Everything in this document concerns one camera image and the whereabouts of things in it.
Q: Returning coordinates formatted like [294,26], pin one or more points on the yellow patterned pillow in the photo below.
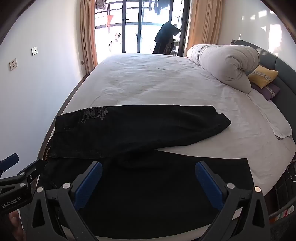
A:
[262,75]

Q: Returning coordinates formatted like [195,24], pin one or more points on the purple patterned pillow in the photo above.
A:
[268,91]

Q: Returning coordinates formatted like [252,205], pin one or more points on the bed with white sheet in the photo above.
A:
[150,81]

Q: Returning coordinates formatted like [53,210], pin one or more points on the white wall socket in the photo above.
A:
[13,64]

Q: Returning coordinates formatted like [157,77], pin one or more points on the person's left hand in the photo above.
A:
[16,224]

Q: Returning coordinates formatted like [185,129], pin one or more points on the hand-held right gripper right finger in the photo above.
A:
[208,183]

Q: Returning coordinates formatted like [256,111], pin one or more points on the grey storage basket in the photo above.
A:
[283,222]

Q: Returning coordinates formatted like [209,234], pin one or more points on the white wall switch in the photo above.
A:
[34,51]

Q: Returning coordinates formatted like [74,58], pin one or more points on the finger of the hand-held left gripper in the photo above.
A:
[34,167]
[10,160]

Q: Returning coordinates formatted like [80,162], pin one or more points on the red flag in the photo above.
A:
[110,19]

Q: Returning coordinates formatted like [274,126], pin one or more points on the black pants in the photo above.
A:
[138,129]

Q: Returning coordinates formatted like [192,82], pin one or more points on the black hanging garment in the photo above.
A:
[165,38]

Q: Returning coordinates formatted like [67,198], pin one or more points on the rolled white duvet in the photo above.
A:
[222,62]

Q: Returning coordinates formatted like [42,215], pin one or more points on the glass balcony door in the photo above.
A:
[124,25]

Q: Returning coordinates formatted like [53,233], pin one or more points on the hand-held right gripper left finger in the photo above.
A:
[89,183]

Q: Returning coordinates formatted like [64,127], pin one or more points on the grey upholstered headboard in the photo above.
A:
[283,69]

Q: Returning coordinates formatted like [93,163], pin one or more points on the dark hanging clothes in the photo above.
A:
[159,7]

